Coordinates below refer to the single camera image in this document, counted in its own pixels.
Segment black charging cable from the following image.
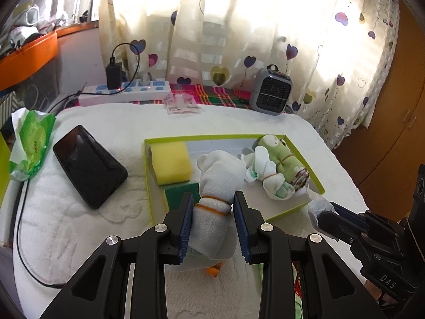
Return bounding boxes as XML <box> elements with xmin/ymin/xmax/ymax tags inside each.
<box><xmin>13</xmin><ymin>179</ymin><xmax>67</xmax><ymax>288</ymax></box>

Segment cream curtain with hearts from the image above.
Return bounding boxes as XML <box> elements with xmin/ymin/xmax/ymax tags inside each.
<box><xmin>100</xmin><ymin>0</ymin><xmax>399</xmax><ymax>148</ymax></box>

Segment black power adapter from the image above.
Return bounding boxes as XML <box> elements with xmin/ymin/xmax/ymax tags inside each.
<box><xmin>106</xmin><ymin>43</ymin><xmax>140</xmax><ymax>90</ymax></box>

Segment plain lime green box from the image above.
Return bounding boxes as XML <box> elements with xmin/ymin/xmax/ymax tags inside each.
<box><xmin>0</xmin><ymin>129</ymin><xmax>10</xmax><ymax>207</ymax></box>

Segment person's right hand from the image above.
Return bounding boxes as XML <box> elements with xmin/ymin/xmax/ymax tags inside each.
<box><xmin>365</xmin><ymin>281</ymin><xmax>399</xmax><ymax>306</ymax></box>

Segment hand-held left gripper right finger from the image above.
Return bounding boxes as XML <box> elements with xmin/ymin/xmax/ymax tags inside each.
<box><xmin>233</xmin><ymin>191</ymin><xmax>387</xmax><ymax>319</ymax></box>

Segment yellow sponge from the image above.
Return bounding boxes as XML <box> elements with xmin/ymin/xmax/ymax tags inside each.
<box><xmin>151</xmin><ymin>141</ymin><xmax>192</xmax><ymax>187</ymax></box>

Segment green scouring pad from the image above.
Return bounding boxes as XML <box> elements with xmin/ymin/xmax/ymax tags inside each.
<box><xmin>165</xmin><ymin>184</ymin><xmax>200</xmax><ymax>212</ymax></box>

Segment black smartphone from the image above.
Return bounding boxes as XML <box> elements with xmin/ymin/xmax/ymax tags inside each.
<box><xmin>53</xmin><ymin>125</ymin><xmax>129</xmax><ymax>210</ymax></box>

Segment orange shelf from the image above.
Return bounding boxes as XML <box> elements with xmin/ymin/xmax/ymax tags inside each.
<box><xmin>0</xmin><ymin>23</ymin><xmax>100</xmax><ymax>91</ymax></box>

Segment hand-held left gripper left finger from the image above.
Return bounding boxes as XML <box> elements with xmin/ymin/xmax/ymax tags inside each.
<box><xmin>40</xmin><ymin>193</ymin><xmax>195</xmax><ymax>319</ymax></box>

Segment grey small heater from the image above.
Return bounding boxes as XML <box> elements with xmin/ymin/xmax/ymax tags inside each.
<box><xmin>249</xmin><ymin>64</ymin><xmax>293</xmax><ymax>117</ymax></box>

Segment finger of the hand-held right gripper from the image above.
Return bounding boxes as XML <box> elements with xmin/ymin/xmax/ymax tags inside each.
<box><xmin>317</xmin><ymin>213</ymin><xmax>379</xmax><ymax>260</ymax></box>
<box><xmin>329</xmin><ymin>201</ymin><xmax>404</xmax><ymax>236</ymax></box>

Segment green wet wipes pack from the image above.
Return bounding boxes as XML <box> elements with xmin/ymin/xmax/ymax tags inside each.
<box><xmin>9</xmin><ymin>108</ymin><xmax>56</xmax><ymax>183</ymax></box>

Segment wooden cabinet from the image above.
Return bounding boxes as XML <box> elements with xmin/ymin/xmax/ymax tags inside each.
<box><xmin>332</xmin><ymin>0</ymin><xmax>425</xmax><ymax>207</ymax></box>

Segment green patterned gift box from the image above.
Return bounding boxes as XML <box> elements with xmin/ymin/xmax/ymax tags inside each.
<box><xmin>0</xmin><ymin>93</ymin><xmax>16</xmax><ymax>130</ymax></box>

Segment white power strip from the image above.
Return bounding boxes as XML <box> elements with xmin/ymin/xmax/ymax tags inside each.
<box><xmin>78</xmin><ymin>80</ymin><xmax>171</xmax><ymax>106</ymax></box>

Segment pile of white clutter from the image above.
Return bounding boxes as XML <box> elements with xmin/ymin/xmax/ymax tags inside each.
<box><xmin>0</xmin><ymin>2</ymin><xmax>74</xmax><ymax>54</ymax></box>

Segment lime green shallow box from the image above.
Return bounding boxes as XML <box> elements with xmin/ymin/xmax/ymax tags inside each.
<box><xmin>143</xmin><ymin>134</ymin><xmax>326</xmax><ymax>230</ymax></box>

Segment white sock bundle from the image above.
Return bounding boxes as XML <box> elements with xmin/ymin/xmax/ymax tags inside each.
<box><xmin>184</xmin><ymin>153</ymin><xmax>248</xmax><ymax>262</ymax></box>
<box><xmin>245</xmin><ymin>146</ymin><xmax>296</xmax><ymax>200</ymax></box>

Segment orange gourd ornament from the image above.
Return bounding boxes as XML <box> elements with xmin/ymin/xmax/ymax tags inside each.
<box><xmin>205</xmin><ymin>262</ymin><xmax>224</xmax><ymax>278</ymax></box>

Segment colourful plaid cloth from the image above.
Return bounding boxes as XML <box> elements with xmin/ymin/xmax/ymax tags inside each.
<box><xmin>76</xmin><ymin>83</ymin><xmax>299</xmax><ymax>115</ymax></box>

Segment translucent white sachet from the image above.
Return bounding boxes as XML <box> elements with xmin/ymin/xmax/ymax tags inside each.
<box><xmin>308</xmin><ymin>194</ymin><xmax>334</xmax><ymax>221</ymax></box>

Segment small printed clear packets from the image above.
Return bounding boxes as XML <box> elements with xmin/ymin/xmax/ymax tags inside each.
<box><xmin>164</xmin><ymin>94</ymin><xmax>200</xmax><ymax>116</ymax></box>

